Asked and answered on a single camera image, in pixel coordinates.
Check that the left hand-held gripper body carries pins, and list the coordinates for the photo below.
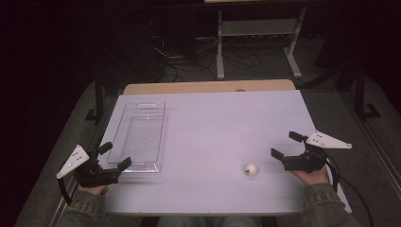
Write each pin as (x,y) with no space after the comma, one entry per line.
(94,176)

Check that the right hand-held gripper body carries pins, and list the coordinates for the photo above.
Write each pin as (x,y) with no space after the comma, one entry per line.
(304,162)

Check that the small white ball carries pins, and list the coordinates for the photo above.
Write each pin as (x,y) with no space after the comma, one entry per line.
(251,169)

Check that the clear plastic tray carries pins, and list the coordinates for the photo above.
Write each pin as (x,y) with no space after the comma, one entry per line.
(138,135)

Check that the person's left hand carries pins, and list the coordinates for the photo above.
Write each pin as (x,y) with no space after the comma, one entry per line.
(94,190)

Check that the person's right hand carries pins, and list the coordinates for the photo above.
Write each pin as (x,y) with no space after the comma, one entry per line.
(312,178)

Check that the black metal stand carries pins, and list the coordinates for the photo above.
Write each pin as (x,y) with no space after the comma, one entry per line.
(99,101)
(361,94)

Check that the wooden table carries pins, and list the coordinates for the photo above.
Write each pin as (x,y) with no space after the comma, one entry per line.
(208,86)

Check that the white metal stand frame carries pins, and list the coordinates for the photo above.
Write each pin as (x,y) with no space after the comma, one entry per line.
(258,27)

